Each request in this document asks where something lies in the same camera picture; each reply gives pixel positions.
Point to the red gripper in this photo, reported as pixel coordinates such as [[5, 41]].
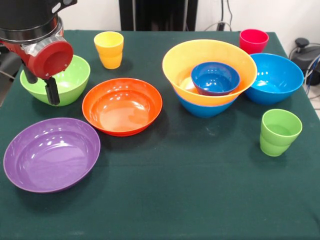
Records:
[[52, 60]]

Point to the orange-red shallow bowl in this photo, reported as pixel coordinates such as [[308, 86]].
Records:
[[122, 110]]

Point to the large yellow-orange bowl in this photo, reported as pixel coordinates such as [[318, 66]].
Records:
[[180, 62]]

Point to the small dark blue bowl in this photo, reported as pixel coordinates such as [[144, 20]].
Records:
[[215, 80]]

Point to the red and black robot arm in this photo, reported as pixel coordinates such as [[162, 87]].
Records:
[[25, 15]]

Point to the green bowl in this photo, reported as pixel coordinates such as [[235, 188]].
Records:
[[73, 80]]

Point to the grey office chair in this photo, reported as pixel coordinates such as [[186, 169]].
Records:
[[11, 65]]

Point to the yellow cup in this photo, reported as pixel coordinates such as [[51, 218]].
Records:
[[108, 57]]

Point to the purple bowl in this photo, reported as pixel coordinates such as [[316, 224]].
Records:
[[50, 157]]

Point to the dark green tablecloth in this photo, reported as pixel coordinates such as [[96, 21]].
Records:
[[150, 212]]

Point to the light blue bowl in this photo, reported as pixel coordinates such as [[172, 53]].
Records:
[[277, 75], [207, 110]]

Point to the red cup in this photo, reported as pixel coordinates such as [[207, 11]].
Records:
[[252, 41]]

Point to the green cup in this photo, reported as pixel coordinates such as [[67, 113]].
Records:
[[277, 142]]

